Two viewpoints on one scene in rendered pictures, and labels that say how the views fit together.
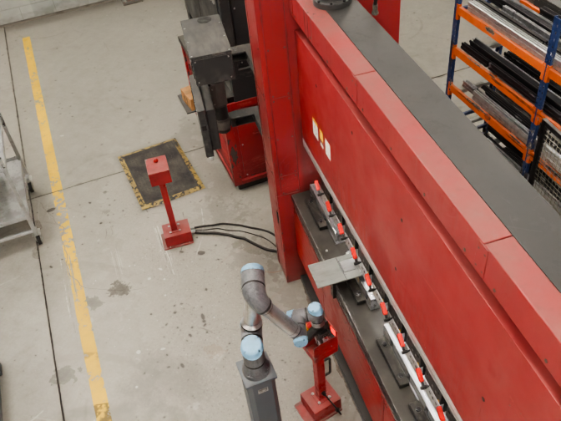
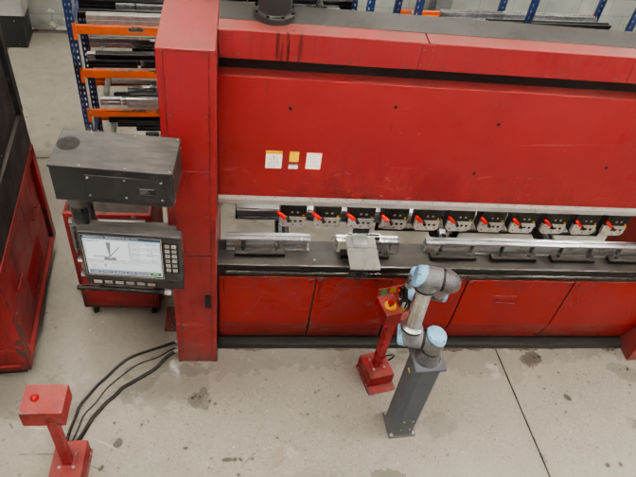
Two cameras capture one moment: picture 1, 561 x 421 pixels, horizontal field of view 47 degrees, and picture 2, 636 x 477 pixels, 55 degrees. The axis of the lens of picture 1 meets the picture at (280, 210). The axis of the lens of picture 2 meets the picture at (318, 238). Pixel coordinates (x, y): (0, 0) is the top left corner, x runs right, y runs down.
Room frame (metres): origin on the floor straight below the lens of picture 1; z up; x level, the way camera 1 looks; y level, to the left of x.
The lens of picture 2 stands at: (2.66, 2.28, 3.60)
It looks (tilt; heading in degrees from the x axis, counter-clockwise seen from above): 45 degrees down; 271
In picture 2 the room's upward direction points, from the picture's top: 9 degrees clockwise
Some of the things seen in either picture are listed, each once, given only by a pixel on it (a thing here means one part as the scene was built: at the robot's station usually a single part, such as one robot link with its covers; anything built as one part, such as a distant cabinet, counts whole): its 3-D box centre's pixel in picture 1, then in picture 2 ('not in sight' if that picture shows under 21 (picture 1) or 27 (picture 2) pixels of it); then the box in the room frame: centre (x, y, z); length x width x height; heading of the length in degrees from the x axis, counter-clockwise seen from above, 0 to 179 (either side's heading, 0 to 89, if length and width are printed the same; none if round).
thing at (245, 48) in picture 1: (243, 64); not in sight; (3.67, 0.13, 1.67); 0.40 x 0.24 x 0.07; 12
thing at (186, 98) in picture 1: (196, 93); not in sight; (4.40, 0.55, 1.04); 0.30 x 0.26 x 0.12; 17
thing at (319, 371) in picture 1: (319, 372); (384, 340); (2.17, -0.12, 0.39); 0.05 x 0.05 x 0.54; 26
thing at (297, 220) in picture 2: (331, 194); (292, 211); (2.87, -0.32, 1.18); 0.15 x 0.09 x 0.17; 12
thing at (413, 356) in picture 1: (420, 352); (490, 217); (1.70, -0.57, 1.18); 0.15 x 0.09 x 0.17; 12
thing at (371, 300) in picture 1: (362, 278); (366, 243); (2.40, -0.42, 0.92); 0.39 x 0.06 x 0.10; 12
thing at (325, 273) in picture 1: (334, 271); (362, 253); (2.42, -0.27, 1.00); 0.26 x 0.18 x 0.01; 102
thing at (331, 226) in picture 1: (326, 211); (268, 241); (2.99, -0.29, 0.92); 0.50 x 0.06 x 0.10; 12
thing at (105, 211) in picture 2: not in sight; (121, 244); (4.00, -0.43, 0.50); 0.50 x 0.50 x 1.00; 12
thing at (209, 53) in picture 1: (215, 93); (125, 223); (3.58, 0.33, 1.53); 0.51 x 0.25 x 0.85; 8
